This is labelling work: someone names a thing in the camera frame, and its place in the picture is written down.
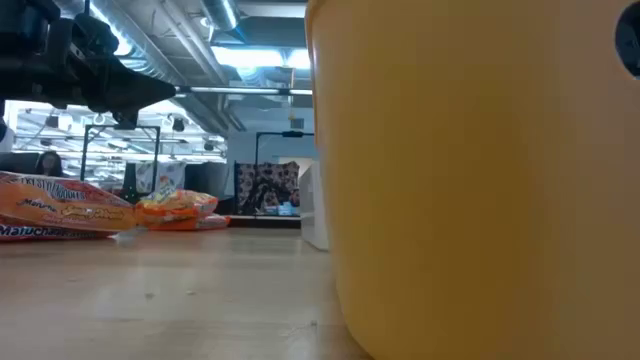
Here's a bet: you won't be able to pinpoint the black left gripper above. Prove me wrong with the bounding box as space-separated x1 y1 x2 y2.
0 22 178 114

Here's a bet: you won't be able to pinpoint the large silver ventilation duct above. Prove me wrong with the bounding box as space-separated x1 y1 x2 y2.
89 0 246 134

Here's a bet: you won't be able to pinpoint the white plastic bin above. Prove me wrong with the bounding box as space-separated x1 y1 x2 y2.
298 159 330 251

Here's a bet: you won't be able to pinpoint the yellow plastic bin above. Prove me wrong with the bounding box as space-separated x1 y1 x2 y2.
304 0 640 360

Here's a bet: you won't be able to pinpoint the white printed cloth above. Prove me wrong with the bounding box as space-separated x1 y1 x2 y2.
134 160 187 194

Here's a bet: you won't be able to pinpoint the person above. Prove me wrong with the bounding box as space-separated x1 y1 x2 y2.
33 150 65 179

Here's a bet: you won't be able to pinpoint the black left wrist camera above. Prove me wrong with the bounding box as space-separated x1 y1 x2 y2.
72 12 121 57

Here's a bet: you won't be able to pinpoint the small silver ventilation duct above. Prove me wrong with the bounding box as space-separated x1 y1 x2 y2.
199 0 241 32

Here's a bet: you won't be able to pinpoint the dark grey partition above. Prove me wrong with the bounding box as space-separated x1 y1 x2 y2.
184 162 231 200

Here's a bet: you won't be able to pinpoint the long ceiling tube light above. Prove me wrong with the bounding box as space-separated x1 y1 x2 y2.
174 85 314 97

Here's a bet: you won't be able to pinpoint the black metal frame stand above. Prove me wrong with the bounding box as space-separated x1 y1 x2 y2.
78 123 162 196
254 130 315 166

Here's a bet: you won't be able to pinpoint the black computer monitor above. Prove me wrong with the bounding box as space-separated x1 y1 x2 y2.
0 152 41 175

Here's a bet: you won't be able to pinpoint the bright ceiling light panel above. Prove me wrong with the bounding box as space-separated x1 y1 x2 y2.
209 45 312 70

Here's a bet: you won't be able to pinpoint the black aluminium table frame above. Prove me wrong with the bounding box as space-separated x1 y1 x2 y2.
227 214 302 230

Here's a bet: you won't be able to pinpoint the blue packaged goods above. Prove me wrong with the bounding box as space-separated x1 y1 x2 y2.
263 201 300 217

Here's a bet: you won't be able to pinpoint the red spicy noodle pack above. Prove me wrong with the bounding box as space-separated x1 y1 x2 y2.
0 169 137 232

